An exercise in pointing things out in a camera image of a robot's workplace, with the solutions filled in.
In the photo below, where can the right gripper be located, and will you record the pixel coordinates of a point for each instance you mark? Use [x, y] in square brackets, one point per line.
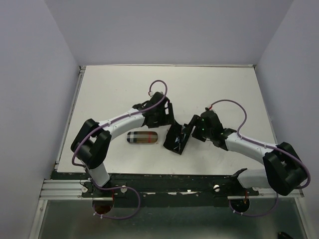
[196, 120]

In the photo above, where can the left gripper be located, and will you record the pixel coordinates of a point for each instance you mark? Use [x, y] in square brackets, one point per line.
[168, 119]

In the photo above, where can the black glasses case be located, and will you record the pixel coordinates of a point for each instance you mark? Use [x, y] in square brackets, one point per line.
[178, 135]

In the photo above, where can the plaid glasses case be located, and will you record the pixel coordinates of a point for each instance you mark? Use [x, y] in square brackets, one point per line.
[142, 137]

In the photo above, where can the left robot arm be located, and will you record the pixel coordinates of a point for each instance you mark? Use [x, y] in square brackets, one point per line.
[92, 142]

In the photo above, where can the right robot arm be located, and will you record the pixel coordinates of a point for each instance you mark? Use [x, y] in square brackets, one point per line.
[282, 171]

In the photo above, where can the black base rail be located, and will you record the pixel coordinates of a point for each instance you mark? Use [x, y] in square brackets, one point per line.
[161, 190]

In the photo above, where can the aluminium frame rail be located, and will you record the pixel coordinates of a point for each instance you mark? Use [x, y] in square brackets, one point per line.
[61, 190]

